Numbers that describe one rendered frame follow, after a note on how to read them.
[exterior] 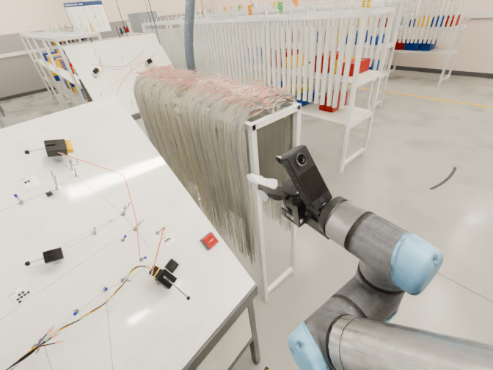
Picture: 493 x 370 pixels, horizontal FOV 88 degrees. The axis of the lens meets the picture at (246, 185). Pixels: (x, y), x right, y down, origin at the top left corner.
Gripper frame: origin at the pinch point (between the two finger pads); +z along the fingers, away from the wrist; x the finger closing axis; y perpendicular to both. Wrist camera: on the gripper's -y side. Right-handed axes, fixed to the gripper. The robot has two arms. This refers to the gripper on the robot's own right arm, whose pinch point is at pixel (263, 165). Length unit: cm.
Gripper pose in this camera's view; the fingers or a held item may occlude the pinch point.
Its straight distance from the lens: 57.8
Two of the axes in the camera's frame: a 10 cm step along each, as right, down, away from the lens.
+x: 7.9, -5.0, 3.5
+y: 2.0, 7.5, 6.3
